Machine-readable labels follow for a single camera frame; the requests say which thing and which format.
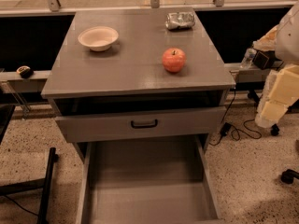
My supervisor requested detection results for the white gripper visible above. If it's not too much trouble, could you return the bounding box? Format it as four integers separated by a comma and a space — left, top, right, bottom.
255, 65, 299, 128

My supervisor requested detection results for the red apple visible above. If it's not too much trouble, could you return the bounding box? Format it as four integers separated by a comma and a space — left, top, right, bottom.
162, 48, 186, 73

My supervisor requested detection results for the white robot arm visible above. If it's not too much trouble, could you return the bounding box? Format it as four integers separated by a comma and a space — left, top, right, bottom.
253, 3, 299, 128

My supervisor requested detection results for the closed grey drawer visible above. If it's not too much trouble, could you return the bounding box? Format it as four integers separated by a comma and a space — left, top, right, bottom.
56, 106, 226, 143

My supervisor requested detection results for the open grey drawer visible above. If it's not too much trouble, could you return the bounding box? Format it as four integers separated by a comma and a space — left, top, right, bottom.
76, 135, 225, 224

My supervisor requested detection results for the grey drawer cabinet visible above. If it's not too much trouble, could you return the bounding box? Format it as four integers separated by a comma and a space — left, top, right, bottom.
42, 8, 235, 156

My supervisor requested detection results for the black stand leg with wheel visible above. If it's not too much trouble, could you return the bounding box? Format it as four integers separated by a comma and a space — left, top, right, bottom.
248, 90, 279, 136

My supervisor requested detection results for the small black box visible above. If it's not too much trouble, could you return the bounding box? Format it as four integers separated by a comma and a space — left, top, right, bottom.
253, 50, 276, 70

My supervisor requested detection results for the clear plastic water bottle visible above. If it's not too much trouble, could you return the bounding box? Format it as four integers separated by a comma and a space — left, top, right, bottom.
240, 48, 257, 69

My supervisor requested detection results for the white paper bowl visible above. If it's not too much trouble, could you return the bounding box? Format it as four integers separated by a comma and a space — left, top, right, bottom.
78, 26, 119, 51

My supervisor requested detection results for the yellow black tape measure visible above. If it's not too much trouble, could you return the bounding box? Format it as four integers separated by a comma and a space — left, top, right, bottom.
17, 65, 34, 78

